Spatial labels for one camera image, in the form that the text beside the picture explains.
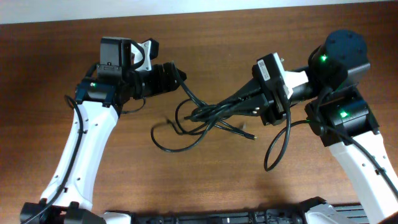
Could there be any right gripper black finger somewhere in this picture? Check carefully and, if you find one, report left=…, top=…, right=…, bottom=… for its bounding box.
left=227, top=95, right=269, bottom=116
left=218, top=78, right=263, bottom=105

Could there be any black usb cable bundle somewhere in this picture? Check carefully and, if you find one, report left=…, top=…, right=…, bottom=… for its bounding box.
left=150, top=60, right=258, bottom=154

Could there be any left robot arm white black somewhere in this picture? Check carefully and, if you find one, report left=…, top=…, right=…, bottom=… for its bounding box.
left=20, top=37, right=187, bottom=223

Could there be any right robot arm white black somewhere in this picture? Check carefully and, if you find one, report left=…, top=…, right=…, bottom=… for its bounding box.
left=221, top=29, right=397, bottom=223

